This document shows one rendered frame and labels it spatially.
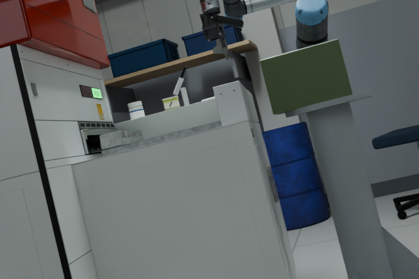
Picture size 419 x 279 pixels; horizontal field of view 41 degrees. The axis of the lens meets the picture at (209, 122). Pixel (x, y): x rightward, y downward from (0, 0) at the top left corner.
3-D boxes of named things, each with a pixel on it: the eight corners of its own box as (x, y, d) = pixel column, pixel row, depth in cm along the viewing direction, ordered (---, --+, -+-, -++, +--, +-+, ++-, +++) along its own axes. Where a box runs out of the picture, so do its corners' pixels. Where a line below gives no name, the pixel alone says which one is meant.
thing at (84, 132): (84, 154, 209) (78, 129, 209) (118, 149, 252) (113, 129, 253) (89, 153, 208) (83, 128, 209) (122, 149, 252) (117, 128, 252)
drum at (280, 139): (332, 210, 462) (308, 119, 465) (330, 222, 411) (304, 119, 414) (270, 223, 473) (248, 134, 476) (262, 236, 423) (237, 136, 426)
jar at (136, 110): (130, 122, 272) (125, 104, 272) (133, 122, 279) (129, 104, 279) (143, 119, 271) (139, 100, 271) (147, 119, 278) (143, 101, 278)
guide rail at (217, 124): (102, 158, 219) (100, 151, 219) (104, 157, 221) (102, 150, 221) (226, 127, 213) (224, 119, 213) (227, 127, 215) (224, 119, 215)
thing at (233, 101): (222, 126, 192) (212, 87, 192) (235, 126, 246) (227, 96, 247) (249, 119, 190) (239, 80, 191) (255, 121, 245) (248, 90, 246)
